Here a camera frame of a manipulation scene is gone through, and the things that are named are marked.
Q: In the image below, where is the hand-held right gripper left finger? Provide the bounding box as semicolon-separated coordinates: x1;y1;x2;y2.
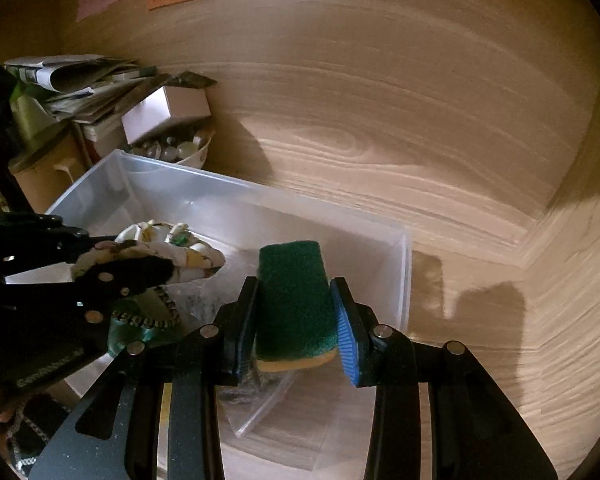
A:
28;276;261;480

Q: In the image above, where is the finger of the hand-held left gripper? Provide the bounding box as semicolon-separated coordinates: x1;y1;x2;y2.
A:
0;211;109;283
0;255;174;326

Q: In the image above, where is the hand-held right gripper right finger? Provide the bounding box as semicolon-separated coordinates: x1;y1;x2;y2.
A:
329;276;561;480

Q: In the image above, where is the green and yellow sponge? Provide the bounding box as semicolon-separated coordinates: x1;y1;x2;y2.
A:
253;240;342;374

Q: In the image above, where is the floral patterned white cloth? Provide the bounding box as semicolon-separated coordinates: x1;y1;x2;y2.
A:
71;219;227;284

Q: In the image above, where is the clear plastic storage bin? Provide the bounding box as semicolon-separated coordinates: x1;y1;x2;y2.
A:
45;149;414;441

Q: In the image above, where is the green stitched fabric pouch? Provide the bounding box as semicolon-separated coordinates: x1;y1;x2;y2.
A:
106;285;184;358

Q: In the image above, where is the beige cardboard box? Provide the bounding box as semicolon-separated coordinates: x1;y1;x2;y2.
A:
7;129;89;214

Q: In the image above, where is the black and white knitted item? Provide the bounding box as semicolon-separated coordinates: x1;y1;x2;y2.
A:
0;399;71;473

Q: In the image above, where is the stack of books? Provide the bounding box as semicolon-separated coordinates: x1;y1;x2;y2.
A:
74;119;131;162

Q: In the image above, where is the green bag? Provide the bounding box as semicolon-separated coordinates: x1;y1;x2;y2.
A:
9;82;51;147

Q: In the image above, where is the white bowl of small items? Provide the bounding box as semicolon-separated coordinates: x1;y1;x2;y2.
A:
130;127;216;169

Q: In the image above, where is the stack of newspapers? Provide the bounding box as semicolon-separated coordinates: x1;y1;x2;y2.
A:
4;53;219;126

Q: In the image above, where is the white cardboard box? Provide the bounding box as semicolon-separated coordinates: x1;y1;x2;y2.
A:
121;84;212;146

